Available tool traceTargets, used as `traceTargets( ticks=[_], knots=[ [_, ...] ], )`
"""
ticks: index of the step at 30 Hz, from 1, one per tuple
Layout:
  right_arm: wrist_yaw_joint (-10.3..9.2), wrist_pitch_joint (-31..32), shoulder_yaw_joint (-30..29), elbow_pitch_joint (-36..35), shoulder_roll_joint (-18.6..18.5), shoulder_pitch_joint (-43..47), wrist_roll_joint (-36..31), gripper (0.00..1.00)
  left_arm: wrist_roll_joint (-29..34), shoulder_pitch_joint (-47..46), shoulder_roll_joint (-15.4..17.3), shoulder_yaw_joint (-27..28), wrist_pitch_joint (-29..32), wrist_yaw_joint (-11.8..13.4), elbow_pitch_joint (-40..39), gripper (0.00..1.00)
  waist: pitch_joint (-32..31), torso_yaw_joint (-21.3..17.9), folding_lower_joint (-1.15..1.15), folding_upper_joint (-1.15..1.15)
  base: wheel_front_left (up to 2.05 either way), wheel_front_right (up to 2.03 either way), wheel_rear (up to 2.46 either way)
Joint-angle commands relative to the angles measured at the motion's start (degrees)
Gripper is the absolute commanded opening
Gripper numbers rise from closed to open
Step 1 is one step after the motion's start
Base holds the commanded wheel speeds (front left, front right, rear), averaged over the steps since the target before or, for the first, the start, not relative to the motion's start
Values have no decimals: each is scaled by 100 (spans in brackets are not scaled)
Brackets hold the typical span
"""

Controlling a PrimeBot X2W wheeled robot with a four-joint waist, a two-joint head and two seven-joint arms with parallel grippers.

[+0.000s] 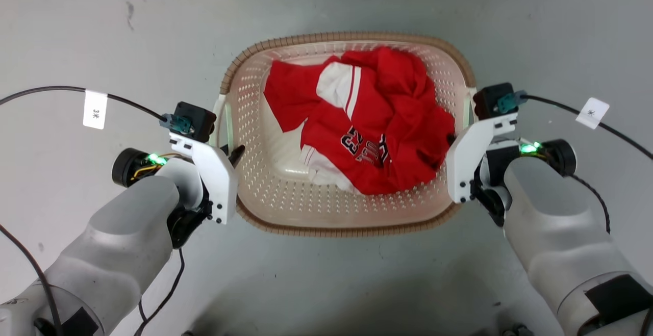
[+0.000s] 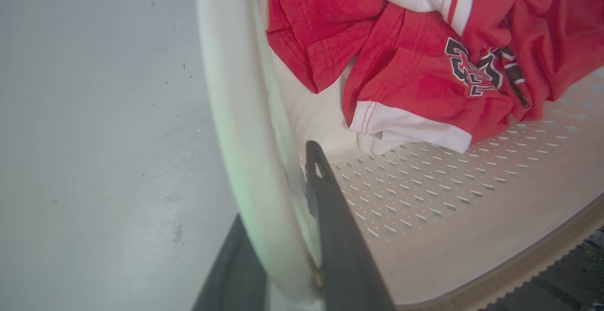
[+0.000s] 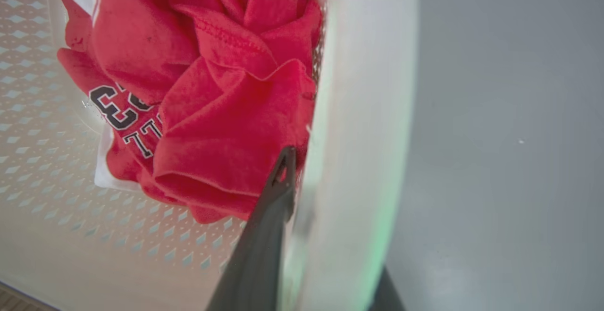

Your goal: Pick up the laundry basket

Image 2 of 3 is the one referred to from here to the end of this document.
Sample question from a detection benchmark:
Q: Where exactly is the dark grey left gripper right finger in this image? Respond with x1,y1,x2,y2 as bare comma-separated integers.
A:
305,141,396,311

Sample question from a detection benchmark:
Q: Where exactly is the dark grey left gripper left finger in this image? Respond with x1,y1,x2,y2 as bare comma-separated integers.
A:
191,214,268,311

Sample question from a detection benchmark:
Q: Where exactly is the white perforated plastic laundry basket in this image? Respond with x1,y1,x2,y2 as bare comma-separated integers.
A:
194,0,604,311

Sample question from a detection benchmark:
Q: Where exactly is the red and white jersey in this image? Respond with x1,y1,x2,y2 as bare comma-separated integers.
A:
266,0,604,155

